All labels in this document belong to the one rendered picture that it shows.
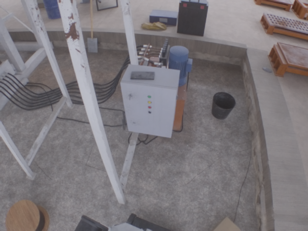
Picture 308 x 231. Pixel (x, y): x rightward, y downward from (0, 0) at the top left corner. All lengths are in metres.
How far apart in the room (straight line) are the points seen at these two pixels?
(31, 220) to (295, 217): 2.63
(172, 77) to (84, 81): 0.65
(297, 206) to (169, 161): 1.50
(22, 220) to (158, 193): 1.48
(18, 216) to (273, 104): 3.37
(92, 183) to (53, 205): 0.52
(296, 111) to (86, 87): 2.73
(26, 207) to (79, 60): 1.76
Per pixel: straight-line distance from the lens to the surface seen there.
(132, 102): 1.54
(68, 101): 3.06
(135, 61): 2.07
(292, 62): 3.55
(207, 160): 2.51
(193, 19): 3.78
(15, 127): 3.41
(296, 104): 3.24
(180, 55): 2.09
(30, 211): 2.35
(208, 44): 3.76
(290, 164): 2.53
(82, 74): 1.08
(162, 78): 1.43
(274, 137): 2.60
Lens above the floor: 2.18
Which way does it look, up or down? 51 degrees down
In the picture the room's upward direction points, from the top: straight up
